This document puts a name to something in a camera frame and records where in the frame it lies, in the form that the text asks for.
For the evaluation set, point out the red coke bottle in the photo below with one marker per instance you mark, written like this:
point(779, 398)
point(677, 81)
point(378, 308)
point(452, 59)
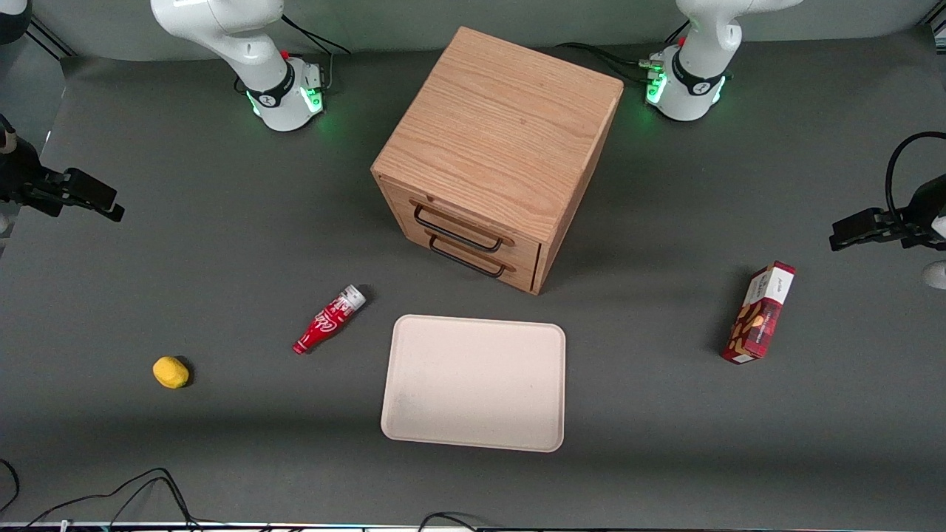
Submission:
point(330, 318)

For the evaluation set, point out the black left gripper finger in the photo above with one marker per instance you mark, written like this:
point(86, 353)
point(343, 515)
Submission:
point(868, 222)
point(887, 238)

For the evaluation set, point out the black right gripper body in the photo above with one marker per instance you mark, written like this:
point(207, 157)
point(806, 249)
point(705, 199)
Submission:
point(24, 176)

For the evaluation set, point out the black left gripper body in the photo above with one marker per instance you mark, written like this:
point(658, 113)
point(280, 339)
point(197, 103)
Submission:
point(919, 216)

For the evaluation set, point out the yellow lemon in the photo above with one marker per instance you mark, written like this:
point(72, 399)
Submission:
point(171, 372)

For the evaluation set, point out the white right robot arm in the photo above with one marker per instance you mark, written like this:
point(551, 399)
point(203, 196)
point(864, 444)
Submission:
point(247, 52)

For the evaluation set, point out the red snack box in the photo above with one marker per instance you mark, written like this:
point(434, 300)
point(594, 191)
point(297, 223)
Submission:
point(760, 314)

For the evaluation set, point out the black frame strut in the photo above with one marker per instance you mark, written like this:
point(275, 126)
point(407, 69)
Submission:
point(50, 38)

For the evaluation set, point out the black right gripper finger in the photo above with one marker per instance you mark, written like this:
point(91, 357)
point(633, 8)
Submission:
point(92, 188)
point(111, 214)

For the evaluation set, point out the wooden drawer cabinet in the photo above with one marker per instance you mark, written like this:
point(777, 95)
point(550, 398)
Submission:
point(502, 125)

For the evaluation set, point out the wooden drawer front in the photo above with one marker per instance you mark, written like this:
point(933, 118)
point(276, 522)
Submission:
point(406, 203)
point(521, 277)

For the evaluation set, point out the beige rectangular tray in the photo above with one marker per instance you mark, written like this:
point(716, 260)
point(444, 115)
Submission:
point(477, 384)

